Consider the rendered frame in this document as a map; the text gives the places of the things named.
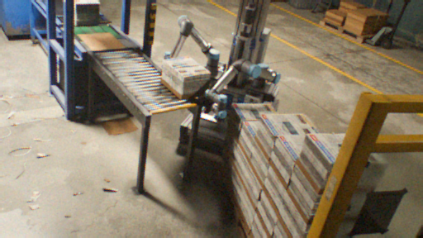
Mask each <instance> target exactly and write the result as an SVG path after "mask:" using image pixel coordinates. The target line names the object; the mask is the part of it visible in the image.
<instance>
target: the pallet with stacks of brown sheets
mask: <svg viewBox="0 0 423 238"><path fill-rule="evenodd" d="M389 17H390V15H388V14H387V13H384V12H380V11H378V10H375V9H372V8H371V9H368V7H367V6H363V5H361V4H359V3H357V2H353V1H341V3H340V8H339V10H327V11H326V16H325V18H321V21H320V23H319V25H322V26H324V27H325V28H329V29H330V30H332V31H336V32H337V33H339V34H341V35H344V36H346V37H348V38H351V39H352V40H355V41H358V42H359V43H361V44H363V43H364V42H365V39H366V38H370V39H373V38H374V36H375V35H376V34H378V32H379V31H380V30H382V28H383V27H385V26H386V22H387V19H388V18H389ZM327 22H328V23H329V24H331V25H334V26H337V27H338V30H336V29H334V28H331V27H329V26H327ZM345 31H349V32H351V33H352V34H354V35H357V39H356V38H353V37H352V36H349V35H346V34H345Z"/></svg>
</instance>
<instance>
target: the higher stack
mask: <svg viewBox="0 0 423 238"><path fill-rule="evenodd" d="M333 134H334V135H333ZM345 134H346V133H340V134H335V133H332V134H328V133H310V134H306V136H305V139H304V140H303V146H302V149H301V152H300V157H298V159H299V160H300V162H301V164H303V167H304V168H305V169H306V171H307V172H308V173H309V175H311V178H312V179H313V180H314V181H315V183H316V185H317V186H318V188H319V190H320V189H326V184H327V182H328V180H329V176H330V173H331V171H332V168H333V165H334V164H335V161H336V157H337V155H338V154H339V151H340V147H341V145H342V143H343V139H344V137H345ZM295 167H296V168H294V170H293V172H292V177H291V181H292V182H290V184H289V189H290V191H291V192H292V194H293V196H294V197H295V199H296V200H297V203H298V204H299V206H300V207H301V209H302V210H303V212H304V213H305V216H306V217H307V218H308V220H312V219H314V217H315V215H316V211H317V208H318V207H319V203H320V201H321V198H322V195H318V194H317V193H316V192H315V189H313V187H312V186H311V184H310V183H309V182H308V181H307V178H306V177H305V176H304V175H303V173H302V171H301V170H300V169H299V168H298V167H297V165H296V166H295ZM284 199H285V200H284V201H283V205H282V207H281V209H280V211H279V216H280V217H281V218H282V219H283V222H284V224H285V225H286V227H287V229H288V231H289V232H290V233H291V236H292V238H307V236H308V233H309V230H310V228H311V225H306V224H305V221H303V219H302V217H301V214H299V212H298V210H297V209H296V207H295V206H294V205H293V202H292V200H291V199H290V197H289V196H288V194H287V193H286V195H285V198H284ZM273 238H288V235H287V234H286V232H285V231H284V230H283V227H282V225H281V224H280V223H279V220H278V221H277V224H276V226H275V229H274V235H273Z"/></svg>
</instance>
